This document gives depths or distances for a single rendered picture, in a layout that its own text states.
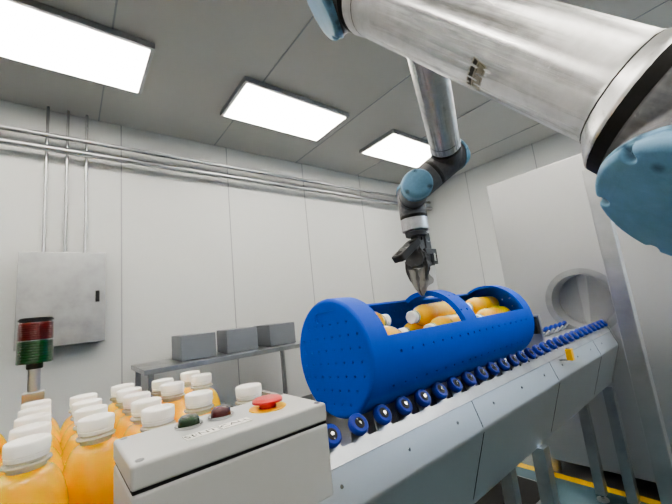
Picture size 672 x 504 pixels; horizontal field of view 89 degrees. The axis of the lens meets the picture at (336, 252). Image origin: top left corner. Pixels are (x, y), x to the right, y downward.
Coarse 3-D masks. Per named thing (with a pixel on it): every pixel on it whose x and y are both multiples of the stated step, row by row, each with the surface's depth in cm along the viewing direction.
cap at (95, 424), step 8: (88, 416) 43; (96, 416) 43; (104, 416) 43; (112, 416) 43; (80, 424) 41; (88, 424) 41; (96, 424) 41; (104, 424) 42; (112, 424) 43; (80, 432) 41; (88, 432) 41; (96, 432) 41; (104, 432) 42
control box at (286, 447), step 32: (224, 416) 38; (256, 416) 37; (288, 416) 37; (320, 416) 39; (128, 448) 32; (160, 448) 31; (192, 448) 30; (224, 448) 32; (256, 448) 34; (288, 448) 36; (320, 448) 38; (128, 480) 28; (160, 480) 28; (192, 480) 30; (224, 480) 32; (256, 480) 33; (288, 480) 35; (320, 480) 38
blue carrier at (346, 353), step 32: (480, 288) 138; (320, 320) 87; (352, 320) 78; (480, 320) 104; (512, 320) 117; (320, 352) 86; (352, 352) 77; (384, 352) 75; (416, 352) 82; (448, 352) 91; (480, 352) 102; (512, 352) 122; (320, 384) 86; (352, 384) 77; (384, 384) 75; (416, 384) 85
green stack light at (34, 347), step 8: (16, 344) 74; (24, 344) 74; (32, 344) 74; (40, 344) 75; (48, 344) 76; (16, 352) 74; (24, 352) 73; (32, 352) 74; (40, 352) 75; (48, 352) 76; (16, 360) 73; (24, 360) 73; (32, 360) 74; (40, 360) 74; (48, 360) 76
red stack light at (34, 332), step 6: (18, 324) 74; (24, 324) 74; (30, 324) 74; (36, 324) 75; (42, 324) 76; (48, 324) 77; (18, 330) 74; (24, 330) 74; (30, 330) 74; (36, 330) 75; (42, 330) 76; (48, 330) 77; (18, 336) 74; (24, 336) 74; (30, 336) 74; (36, 336) 75; (42, 336) 75; (48, 336) 77
